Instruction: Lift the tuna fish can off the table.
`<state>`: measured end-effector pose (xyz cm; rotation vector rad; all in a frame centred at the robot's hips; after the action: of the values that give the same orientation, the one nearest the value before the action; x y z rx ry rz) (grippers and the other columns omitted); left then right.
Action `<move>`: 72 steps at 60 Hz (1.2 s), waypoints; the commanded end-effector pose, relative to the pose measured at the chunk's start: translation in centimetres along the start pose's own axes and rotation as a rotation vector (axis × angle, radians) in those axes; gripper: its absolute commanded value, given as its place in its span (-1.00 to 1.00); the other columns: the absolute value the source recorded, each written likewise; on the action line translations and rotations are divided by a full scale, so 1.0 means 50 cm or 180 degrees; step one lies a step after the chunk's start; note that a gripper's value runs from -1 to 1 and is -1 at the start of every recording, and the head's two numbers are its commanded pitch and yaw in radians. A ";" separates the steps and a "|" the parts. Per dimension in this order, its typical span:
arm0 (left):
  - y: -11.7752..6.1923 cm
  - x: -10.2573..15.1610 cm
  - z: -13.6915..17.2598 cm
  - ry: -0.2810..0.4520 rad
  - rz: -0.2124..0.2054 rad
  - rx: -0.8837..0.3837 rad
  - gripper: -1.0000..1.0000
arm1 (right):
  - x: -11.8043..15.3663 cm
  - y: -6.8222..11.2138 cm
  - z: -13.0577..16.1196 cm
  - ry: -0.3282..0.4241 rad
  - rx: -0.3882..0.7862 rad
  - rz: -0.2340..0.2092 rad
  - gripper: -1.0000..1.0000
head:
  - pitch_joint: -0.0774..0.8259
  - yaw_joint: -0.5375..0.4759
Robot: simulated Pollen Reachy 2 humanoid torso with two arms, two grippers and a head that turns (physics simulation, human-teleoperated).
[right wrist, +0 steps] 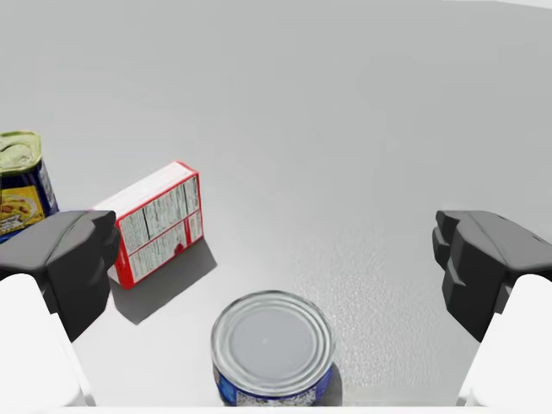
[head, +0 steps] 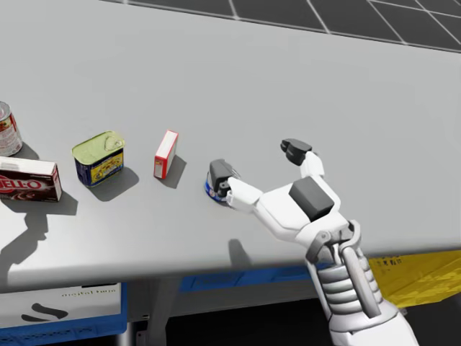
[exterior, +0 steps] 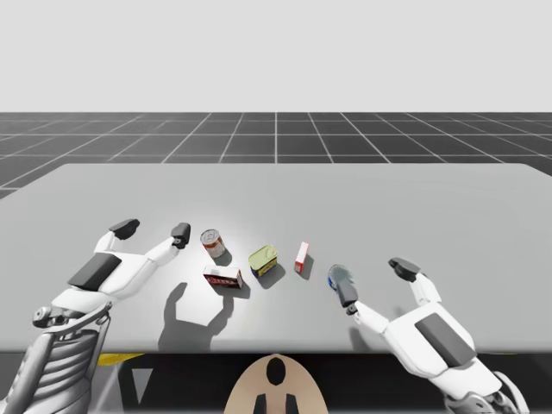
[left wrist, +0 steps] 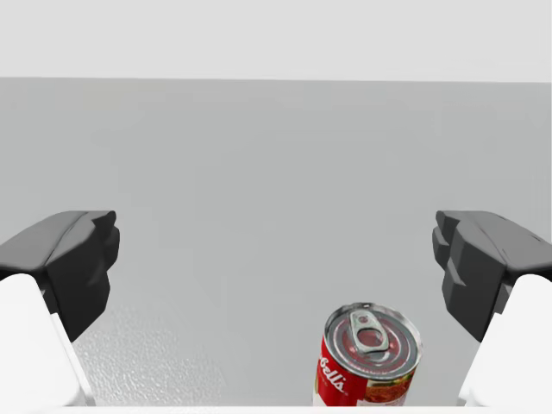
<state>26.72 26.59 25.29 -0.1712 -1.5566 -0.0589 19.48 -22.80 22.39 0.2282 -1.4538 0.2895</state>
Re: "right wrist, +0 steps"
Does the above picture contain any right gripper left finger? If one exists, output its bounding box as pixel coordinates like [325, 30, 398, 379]
[0, 210, 122, 408]

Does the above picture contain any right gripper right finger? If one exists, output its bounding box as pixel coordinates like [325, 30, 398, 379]
[431, 210, 552, 407]

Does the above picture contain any green and blue rectangular can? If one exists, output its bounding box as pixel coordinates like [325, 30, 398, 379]
[0, 130, 60, 245]

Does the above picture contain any blue flat can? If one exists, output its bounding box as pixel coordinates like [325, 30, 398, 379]
[210, 290, 337, 408]

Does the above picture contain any red and white carton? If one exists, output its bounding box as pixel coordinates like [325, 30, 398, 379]
[91, 160, 204, 291]

